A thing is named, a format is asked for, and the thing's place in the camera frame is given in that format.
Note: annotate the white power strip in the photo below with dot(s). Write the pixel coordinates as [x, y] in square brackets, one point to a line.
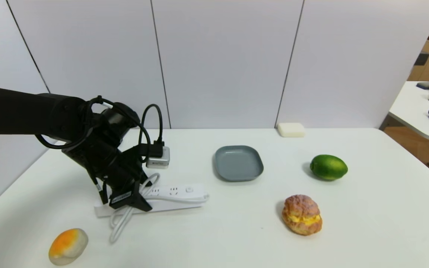
[179, 193]

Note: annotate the orange white round bun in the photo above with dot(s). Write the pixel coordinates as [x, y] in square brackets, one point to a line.
[67, 245]

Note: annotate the white side table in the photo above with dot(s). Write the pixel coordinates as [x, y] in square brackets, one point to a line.
[412, 111]

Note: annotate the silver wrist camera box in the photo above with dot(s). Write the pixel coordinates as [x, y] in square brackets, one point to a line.
[158, 158]

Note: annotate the dark flat object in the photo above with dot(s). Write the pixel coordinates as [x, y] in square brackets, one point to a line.
[425, 85]

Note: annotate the grey-blue square dish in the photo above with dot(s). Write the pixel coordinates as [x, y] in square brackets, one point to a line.
[238, 163]

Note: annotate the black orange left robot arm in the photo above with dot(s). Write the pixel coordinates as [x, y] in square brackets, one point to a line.
[21, 113]

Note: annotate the cream puff pastry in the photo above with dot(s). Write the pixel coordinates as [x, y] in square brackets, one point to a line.
[302, 216]

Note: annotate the white soap bar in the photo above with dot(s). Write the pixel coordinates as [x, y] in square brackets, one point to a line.
[291, 130]

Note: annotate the green lime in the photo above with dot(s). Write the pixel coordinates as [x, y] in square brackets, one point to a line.
[329, 167]

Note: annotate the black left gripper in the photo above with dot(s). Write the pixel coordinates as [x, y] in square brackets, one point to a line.
[121, 197]

